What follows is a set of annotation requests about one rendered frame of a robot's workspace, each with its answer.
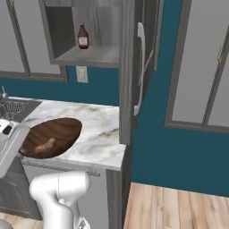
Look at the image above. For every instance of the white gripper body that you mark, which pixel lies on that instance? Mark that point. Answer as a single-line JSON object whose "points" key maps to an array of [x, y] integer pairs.
{"points": [[13, 152]]}

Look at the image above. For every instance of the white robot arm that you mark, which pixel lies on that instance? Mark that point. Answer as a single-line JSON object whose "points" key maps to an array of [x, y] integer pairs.
{"points": [[61, 196]]}

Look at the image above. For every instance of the grey base cabinet door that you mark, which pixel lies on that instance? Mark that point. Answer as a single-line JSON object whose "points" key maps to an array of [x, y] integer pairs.
{"points": [[15, 193]]}

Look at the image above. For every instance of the grey metal sink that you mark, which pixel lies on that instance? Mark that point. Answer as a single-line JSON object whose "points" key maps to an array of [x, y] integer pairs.
{"points": [[18, 108]]}

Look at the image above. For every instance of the brown wooden bowl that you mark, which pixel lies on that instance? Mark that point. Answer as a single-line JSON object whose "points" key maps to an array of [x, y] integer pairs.
{"points": [[59, 134]]}

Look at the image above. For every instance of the silver sink tap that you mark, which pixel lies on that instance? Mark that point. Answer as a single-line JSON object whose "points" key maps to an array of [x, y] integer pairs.
{"points": [[4, 94]]}

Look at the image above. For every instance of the grey under-counter front panel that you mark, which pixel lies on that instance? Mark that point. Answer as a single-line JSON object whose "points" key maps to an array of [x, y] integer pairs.
{"points": [[97, 202]]}

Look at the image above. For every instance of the grey framed window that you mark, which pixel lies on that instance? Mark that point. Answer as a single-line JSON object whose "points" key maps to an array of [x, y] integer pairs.
{"points": [[202, 59], [38, 35]]}

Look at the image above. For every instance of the dark red bottle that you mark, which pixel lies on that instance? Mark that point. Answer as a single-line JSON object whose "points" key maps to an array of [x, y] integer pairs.
{"points": [[83, 38]]}

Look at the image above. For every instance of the white wall socket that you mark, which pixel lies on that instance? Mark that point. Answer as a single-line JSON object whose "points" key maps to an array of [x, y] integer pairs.
{"points": [[82, 74]]}

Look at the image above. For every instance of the grey open wall cabinet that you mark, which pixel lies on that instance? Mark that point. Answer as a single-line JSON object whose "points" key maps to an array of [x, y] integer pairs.
{"points": [[92, 55]]}

